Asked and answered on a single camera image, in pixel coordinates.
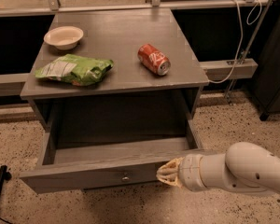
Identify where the grey top drawer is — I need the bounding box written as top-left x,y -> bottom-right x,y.
19,91 -> 217,195

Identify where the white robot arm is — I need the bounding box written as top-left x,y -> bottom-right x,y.
156,142 -> 280,195

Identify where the grey wooden drawer cabinet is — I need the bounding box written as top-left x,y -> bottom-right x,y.
21,8 -> 208,127

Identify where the thin metal diagonal pole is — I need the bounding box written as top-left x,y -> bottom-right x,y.
224,0 -> 273,105

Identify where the red soda can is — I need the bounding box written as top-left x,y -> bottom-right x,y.
137,44 -> 171,76

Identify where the dark cabinet at right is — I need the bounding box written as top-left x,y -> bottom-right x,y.
249,13 -> 280,121

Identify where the green chip bag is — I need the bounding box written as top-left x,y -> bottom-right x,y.
35,54 -> 114,86

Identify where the cream ceramic bowl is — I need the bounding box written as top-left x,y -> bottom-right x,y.
44,26 -> 84,50

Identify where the white hanging cable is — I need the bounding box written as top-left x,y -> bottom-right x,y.
208,0 -> 263,85

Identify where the grey metal rail frame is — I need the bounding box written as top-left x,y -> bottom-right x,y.
0,0 -> 268,99

